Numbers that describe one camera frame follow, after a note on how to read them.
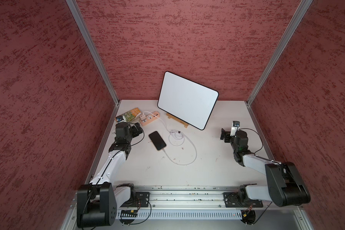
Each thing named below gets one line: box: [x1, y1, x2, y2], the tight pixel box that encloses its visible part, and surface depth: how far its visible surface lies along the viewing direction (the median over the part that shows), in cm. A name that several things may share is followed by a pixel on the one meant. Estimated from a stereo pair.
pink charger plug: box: [139, 114, 147, 122], surface depth 104 cm
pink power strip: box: [139, 111, 161, 127], surface depth 108 cm
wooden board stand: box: [165, 112, 189, 128], surface depth 105 cm
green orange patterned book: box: [121, 107, 142, 123], surface depth 112 cm
